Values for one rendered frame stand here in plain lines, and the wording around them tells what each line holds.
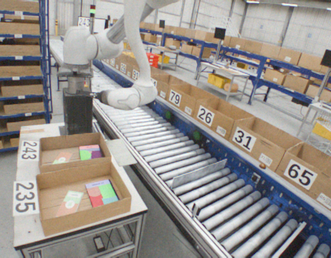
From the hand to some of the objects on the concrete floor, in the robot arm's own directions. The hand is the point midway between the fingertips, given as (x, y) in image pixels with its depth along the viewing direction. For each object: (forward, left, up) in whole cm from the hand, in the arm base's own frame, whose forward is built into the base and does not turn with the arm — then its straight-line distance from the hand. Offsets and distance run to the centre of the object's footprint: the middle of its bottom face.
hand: (87, 94), depth 119 cm
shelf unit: (-94, +112, -111) cm, 184 cm away
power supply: (+5, -31, -110) cm, 115 cm away
